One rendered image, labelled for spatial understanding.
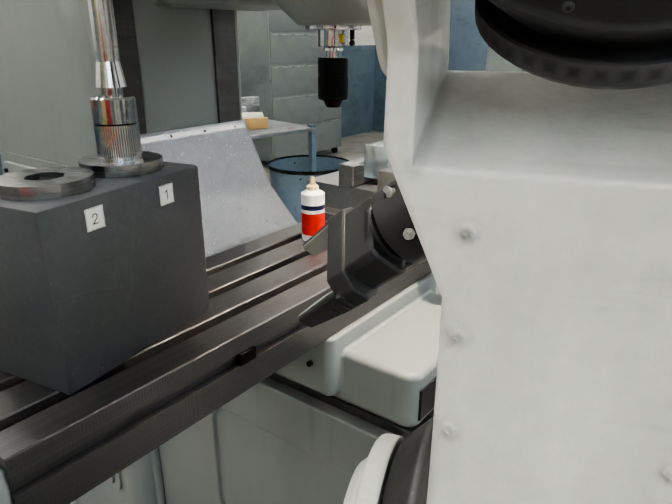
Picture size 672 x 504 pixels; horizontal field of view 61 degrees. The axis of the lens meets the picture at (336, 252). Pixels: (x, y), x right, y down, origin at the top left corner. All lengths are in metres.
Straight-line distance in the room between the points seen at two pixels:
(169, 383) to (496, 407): 0.44
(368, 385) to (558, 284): 0.64
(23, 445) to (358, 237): 0.36
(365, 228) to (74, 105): 0.69
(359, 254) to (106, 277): 0.25
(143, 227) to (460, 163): 0.46
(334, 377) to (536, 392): 0.63
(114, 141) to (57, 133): 0.54
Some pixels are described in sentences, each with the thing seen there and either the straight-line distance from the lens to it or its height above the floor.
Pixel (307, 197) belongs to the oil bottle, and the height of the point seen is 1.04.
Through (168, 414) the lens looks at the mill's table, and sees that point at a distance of 0.66.
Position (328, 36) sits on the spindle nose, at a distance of 0.91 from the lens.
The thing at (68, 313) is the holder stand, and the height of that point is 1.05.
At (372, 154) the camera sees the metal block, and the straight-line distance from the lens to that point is 1.06.
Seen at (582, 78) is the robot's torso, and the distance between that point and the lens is 0.22.
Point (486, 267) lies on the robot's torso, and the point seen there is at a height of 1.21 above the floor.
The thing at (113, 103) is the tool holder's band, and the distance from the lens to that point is 0.67.
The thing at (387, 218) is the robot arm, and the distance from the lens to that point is 0.56.
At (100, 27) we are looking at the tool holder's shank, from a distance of 0.68.
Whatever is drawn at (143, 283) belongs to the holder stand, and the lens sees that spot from 0.66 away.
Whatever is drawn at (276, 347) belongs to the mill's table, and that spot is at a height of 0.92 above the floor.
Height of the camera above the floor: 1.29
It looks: 20 degrees down
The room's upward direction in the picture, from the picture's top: straight up
